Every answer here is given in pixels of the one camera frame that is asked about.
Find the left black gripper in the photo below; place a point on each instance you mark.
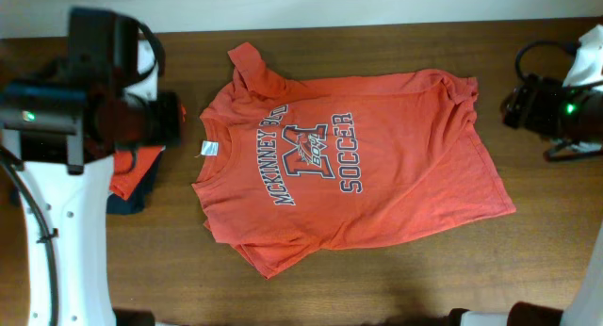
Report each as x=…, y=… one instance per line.
x=172, y=134

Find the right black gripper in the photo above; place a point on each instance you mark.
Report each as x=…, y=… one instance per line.
x=526, y=103

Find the orange soccer t-shirt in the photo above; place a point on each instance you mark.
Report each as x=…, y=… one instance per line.
x=294, y=167

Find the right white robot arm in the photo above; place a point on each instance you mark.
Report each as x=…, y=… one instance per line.
x=582, y=151

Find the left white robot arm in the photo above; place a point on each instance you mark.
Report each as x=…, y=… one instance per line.
x=65, y=220

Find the folded orange FRAM shirt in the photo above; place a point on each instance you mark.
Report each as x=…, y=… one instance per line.
x=127, y=156

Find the folded navy shirt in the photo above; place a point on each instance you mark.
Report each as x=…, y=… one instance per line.
x=134, y=201

